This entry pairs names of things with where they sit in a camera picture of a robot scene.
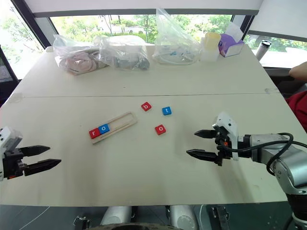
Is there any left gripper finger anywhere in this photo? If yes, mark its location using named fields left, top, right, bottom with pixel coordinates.
left=20, top=145, right=51, bottom=158
left=24, top=158, right=62, bottom=177

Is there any black metal bracket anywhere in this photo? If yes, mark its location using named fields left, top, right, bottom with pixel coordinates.
left=72, top=215, right=91, bottom=230
left=211, top=205, right=231, bottom=230

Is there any wooden letter tray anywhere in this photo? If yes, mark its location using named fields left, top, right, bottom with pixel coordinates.
left=89, top=111, right=139, bottom=145

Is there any black mesh chair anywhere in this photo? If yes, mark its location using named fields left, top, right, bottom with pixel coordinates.
left=0, top=45, right=20, bottom=107

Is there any silver robot leg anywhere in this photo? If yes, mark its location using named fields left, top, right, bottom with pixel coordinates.
left=167, top=205, right=199, bottom=230
left=100, top=206, right=132, bottom=226

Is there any plastic bag with pink items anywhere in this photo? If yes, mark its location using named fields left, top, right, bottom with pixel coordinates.
left=52, top=34, right=103, bottom=76

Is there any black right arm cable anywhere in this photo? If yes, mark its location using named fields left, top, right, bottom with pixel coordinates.
left=222, top=132, right=295, bottom=177

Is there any blue tile letter o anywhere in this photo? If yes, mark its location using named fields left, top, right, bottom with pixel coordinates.
left=98, top=124, right=111, bottom=135

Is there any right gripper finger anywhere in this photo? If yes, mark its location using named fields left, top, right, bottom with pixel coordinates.
left=194, top=129, right=217, bottom=140
left=186, top=149, right=219, bottom=165

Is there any red tile letter o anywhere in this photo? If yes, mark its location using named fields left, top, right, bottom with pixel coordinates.
left=154, top=124, right=167, bottom=136

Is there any dark grey chair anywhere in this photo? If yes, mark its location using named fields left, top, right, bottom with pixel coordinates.
left=262, top=67, right=307, bottom=98

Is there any yellow plastic cup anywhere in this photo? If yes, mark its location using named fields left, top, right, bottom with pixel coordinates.
left=204, top=32, right=221, bottom=51

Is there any purple tissue box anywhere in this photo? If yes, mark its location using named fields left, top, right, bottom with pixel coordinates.
left=218, top=22, right=245, bottom=58

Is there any person's red clothing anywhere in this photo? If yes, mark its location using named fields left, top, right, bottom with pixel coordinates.
left=286, top=90, right=307, bottom=132

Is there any white roller blind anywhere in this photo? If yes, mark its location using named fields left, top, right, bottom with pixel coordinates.
left=247, top=0, right=307, bottom=43

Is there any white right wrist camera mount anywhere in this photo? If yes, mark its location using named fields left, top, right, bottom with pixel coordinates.
left=212, top=111, right=241, bottom=161

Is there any white bottle with black lid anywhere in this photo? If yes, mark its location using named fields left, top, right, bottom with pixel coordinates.
left=255, top=40, right=272, bottom=64

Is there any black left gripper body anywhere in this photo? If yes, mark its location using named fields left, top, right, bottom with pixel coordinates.
left=2, top=147, right=27, bottom=180

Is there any plastic bag with grey items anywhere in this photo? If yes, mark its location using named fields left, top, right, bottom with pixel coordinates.
left=98, top=35, right=151, bottom=72

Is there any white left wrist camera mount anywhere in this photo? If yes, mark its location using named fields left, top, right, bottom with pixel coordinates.
left=0, top=126, right=24, bottom=182

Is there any clear bag with white cables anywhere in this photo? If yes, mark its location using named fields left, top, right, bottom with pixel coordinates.
left=152, top=8, right=202, bottom=66

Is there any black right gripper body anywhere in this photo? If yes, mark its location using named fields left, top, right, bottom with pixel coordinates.
left=213, top=126, right=235, bottom=167

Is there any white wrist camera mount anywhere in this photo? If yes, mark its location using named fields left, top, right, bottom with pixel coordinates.
left=0, top=126, right=24, bottom=182
left=212, top=111, right=241, bottom=161

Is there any thin white floor cable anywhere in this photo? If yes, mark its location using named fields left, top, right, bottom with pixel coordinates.
left=23, top=206, right=51, bottom=229

